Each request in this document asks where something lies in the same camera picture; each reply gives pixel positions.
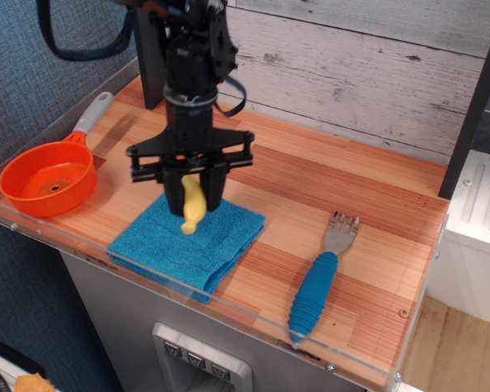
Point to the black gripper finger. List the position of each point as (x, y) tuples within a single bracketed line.
[(174, 191), (213, 182)]

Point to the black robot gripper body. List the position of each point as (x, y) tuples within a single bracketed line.
[(189, 144)]

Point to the yellow toy banana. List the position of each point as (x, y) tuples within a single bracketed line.
[(195, 204)]

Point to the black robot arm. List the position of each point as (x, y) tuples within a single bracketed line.
[(198, 55)]

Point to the folded blue cloth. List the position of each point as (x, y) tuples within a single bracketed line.
[(155, 247)]

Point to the orange cloth item bottom left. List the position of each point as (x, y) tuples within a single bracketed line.
[(33, 383)]

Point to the clear acrylic table guard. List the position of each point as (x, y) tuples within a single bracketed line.
[(298, 178)]

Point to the silver dispenser panel with buttons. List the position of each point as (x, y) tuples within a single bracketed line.
[(189, 364)]

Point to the orange pot with grey handle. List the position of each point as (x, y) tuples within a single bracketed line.
[(55, 177)]

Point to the dark grey left post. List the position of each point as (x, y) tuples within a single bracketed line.
[(150, 58)]

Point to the dark grey post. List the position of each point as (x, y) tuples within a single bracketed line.
[(150, 58), (466, 136)]

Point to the fork with blue handle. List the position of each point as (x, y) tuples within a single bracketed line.
[(311, 297)]

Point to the dark grey right post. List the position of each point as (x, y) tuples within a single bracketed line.
[(466, 136)]

